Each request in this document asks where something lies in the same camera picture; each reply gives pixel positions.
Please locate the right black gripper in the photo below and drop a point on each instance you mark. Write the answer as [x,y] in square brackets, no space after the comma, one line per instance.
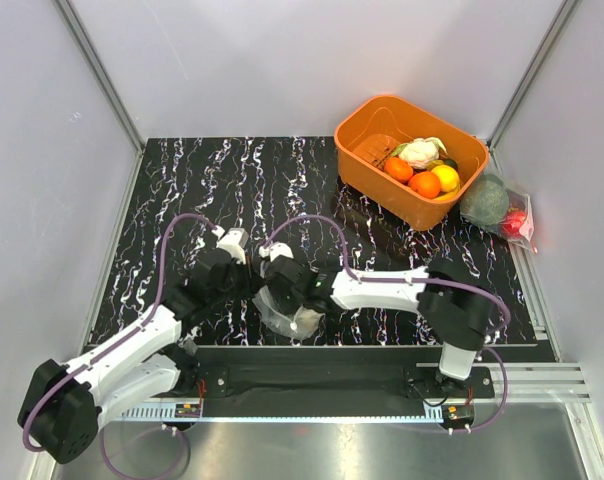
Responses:
[276,293]

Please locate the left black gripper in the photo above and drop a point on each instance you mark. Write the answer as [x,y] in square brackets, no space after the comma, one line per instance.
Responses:
[252,283]

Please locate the clear polka dot zip bag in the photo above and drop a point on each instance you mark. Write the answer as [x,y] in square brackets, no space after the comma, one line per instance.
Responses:
[299,326]

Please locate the fake orange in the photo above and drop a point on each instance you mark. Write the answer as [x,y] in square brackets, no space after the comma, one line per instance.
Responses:
[426,184]
[398,169]

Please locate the yellow fake lemon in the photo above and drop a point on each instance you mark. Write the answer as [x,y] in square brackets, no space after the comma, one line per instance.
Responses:
[448,177]

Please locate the yellow fake bananas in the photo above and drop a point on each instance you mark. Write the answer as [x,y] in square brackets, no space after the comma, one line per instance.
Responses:
[445,196]

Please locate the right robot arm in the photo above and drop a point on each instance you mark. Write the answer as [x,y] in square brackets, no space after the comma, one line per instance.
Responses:
[458,313]

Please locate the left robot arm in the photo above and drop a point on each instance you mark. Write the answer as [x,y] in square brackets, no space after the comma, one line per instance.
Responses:
[67,404]

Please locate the fake orange in basket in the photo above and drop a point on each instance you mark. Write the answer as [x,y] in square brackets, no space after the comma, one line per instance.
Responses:
[398,169]

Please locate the white fake cauliflower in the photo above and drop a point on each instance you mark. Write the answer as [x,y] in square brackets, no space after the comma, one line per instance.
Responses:
[421,151]

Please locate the dark green fake avocado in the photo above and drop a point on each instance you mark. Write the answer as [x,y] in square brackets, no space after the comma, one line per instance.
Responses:
[451,163]

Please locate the green fake melon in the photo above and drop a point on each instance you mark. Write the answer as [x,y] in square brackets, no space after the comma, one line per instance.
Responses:
[485,203]

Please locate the red fake apple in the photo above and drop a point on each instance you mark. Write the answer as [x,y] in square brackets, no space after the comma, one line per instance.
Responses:
[513,221]

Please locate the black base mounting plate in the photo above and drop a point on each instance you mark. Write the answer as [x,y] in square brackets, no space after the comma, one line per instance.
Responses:
[337,376]

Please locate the orange plastic basket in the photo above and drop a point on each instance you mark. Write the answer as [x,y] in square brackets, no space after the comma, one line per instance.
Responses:
[372,134]

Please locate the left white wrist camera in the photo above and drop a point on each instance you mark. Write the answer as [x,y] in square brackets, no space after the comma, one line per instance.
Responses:
[230,245]

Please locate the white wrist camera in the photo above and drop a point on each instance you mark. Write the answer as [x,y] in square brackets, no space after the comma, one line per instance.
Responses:
[230,245]
[275,250]

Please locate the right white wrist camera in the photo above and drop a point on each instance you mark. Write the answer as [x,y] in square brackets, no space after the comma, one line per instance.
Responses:
[275,250]

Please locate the slotted cable duct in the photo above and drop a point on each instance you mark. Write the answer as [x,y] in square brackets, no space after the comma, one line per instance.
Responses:
[213,411]

